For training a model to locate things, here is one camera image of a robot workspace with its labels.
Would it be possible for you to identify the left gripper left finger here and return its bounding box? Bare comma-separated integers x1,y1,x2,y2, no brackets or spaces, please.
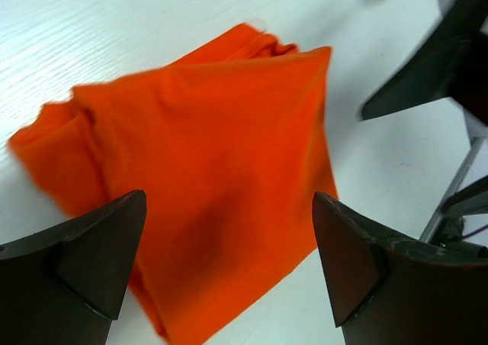
1,190,146,344

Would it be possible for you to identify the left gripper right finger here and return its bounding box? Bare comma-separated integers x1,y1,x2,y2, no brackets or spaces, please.
313,192,487,344

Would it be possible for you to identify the orange t shirt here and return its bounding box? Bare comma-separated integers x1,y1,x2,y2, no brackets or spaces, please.
8,24,336,344

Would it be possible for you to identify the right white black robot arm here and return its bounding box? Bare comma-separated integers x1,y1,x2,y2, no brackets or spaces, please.
361,0,487,257

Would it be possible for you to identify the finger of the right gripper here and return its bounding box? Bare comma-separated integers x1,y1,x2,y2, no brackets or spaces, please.
361,0,487,124

